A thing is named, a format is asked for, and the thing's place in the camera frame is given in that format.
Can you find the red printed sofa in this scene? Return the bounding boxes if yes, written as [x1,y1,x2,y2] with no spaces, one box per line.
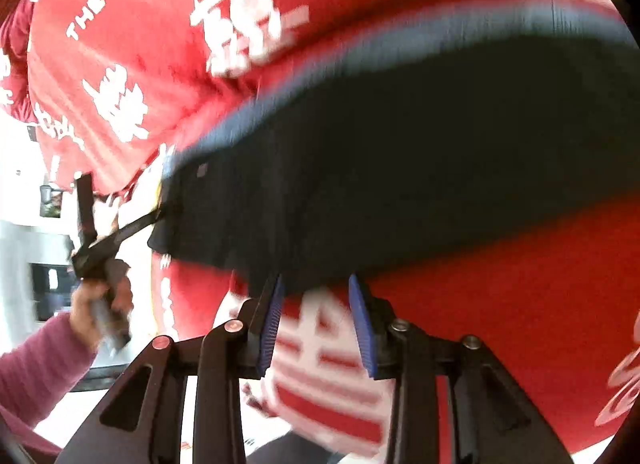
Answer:
[0,0,640,460]

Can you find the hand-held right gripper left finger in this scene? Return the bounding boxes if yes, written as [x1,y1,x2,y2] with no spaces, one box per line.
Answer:
[55,273,287,464]

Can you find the person's left forearm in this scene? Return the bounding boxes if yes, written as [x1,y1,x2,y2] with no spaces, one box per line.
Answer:
[0,313,97,451]

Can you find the person's left hand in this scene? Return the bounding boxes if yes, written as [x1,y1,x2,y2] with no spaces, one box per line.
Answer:
[69,275,134,351]

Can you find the black pants with blue waistband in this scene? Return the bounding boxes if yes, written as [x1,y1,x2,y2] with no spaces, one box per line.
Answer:
[147,0,640,297]

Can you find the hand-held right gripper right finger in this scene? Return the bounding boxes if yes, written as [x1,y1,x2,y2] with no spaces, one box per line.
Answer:
[347,273,576,464]

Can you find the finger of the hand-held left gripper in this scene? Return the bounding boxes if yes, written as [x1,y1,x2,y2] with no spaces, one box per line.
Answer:
[95,211,164,251]
[75,173,98,245]

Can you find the grey cabinet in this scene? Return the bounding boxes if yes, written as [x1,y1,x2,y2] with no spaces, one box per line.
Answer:
[0,221,81,340]

